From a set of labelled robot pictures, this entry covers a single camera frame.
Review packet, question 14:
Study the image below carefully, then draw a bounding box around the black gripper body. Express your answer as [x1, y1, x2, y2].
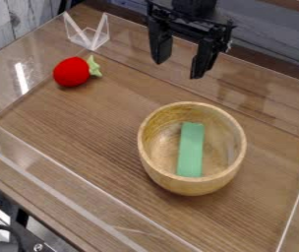
[146, 0, 237, 39]

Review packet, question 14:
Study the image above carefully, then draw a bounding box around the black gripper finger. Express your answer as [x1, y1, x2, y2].
[148, 19, 174, 64]
[190, 37, 219, 79]

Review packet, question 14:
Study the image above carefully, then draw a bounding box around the red plush strawberry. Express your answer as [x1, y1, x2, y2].
[52, 55, 103, 88]

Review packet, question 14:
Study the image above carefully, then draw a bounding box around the green rectangular block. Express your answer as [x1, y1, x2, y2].
[176, 122, 204, 177]

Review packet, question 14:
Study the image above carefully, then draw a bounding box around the light wooden bowl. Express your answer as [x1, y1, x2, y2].
[138, 101, 247, 196]

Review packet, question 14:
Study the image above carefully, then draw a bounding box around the clear acrylic corner bracket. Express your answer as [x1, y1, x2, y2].
[63, 13, 111, 51]

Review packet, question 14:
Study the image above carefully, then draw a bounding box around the clear acrylic tray wall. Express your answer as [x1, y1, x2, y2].
[0, 126, 200, 252]

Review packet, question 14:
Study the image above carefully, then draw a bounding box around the black metal table frame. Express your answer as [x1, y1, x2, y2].
[11, 208, 56, 252]

